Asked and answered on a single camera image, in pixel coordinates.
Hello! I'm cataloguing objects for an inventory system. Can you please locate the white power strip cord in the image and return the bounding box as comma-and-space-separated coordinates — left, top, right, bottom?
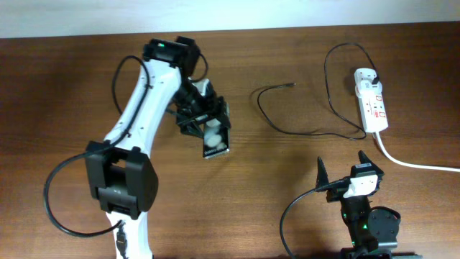
372, 131, 460, 173

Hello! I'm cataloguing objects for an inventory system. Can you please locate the black Galaxy flip smartphone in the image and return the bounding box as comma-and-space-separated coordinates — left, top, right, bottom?
203, 119, 229, 159

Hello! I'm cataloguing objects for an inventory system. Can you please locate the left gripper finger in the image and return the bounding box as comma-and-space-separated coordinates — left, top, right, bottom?
176, 114, 204, 139
217, 96, 231, 129

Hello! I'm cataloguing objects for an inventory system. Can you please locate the black USB charging cable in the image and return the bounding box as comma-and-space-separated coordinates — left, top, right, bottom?
257, 42, 381, 141

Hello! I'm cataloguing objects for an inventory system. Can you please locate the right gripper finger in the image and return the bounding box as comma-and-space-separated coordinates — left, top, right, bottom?
358, 150, 384, 177
316, 157, 329, 191

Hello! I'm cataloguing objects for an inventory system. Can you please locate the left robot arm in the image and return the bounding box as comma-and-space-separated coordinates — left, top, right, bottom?
85, 37, 231, 258

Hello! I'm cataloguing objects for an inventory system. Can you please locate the white power strip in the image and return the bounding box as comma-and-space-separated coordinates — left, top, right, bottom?
354, 68, 388, 133

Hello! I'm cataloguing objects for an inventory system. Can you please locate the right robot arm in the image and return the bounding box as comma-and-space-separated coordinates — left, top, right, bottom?
316, 151, 401, 258

